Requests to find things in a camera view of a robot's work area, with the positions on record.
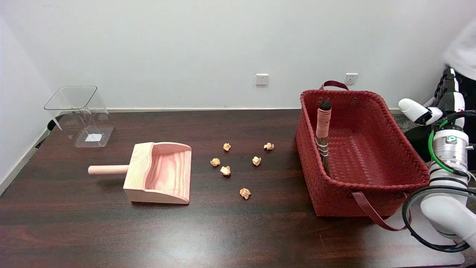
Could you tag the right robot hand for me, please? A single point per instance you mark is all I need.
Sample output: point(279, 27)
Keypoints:
point(452, 100)

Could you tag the small straw hand broom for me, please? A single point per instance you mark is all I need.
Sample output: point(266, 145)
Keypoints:
point(322, 126)

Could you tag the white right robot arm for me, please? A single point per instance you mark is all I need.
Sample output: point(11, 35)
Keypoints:
point(448, 208)

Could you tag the red woven basket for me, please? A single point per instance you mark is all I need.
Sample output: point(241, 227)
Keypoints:
point(357, 163)

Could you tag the crumpled paper ball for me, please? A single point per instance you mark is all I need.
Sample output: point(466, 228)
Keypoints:
point(269, 146)
point(225, 170)
point(215, 162)
point(256, 160)
point(245, 193)
point(227, 146)

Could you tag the wooden dustpan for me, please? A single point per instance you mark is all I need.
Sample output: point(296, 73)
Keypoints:
point(163, 175)

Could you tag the clear plastic bin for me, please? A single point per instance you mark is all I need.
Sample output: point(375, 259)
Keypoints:
point(86, 123)

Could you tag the white wall socket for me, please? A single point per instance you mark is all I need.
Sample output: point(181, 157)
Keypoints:
point(350, 78)
point(262, 79)

